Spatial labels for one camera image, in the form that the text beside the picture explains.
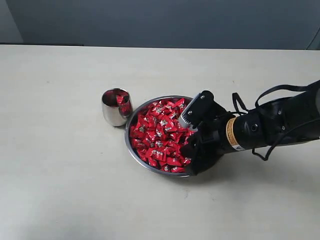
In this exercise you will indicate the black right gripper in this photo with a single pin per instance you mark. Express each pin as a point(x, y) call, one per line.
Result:
point(223, 133)

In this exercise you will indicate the red candy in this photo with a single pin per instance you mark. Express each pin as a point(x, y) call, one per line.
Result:
point(157, 153)
point(139, 129)
point(173, 162)
point(121, 98)

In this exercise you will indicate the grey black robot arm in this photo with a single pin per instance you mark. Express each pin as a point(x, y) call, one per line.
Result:
point(284, 121)

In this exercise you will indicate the round steel bowl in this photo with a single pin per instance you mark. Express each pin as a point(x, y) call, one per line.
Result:
point(134, 153)

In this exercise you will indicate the small steel cup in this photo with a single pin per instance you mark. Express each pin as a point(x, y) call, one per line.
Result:
point(115, 115)

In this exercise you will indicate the red wrapped candy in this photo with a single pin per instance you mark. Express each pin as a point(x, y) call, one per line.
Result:
point(157, 153)
point(139, 129)
point(173, 162)

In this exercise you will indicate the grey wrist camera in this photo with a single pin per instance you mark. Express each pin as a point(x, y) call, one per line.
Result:
point(194, 112)

